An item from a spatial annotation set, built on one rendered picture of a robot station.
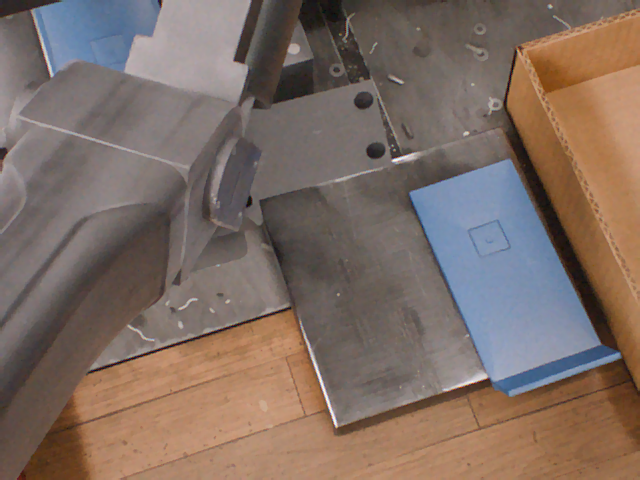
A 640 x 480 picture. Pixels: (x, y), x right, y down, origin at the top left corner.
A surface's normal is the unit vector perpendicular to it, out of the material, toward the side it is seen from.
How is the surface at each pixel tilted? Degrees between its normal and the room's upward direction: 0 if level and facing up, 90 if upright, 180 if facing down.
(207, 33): 22
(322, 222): 0
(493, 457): 0
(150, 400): 0
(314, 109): 29
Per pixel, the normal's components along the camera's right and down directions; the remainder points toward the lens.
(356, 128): 0.20, 0.03
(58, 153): 0.12, -0.77
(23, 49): -0.02, -0.42
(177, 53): -0.14, -0.07
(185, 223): 0.95, 0.25
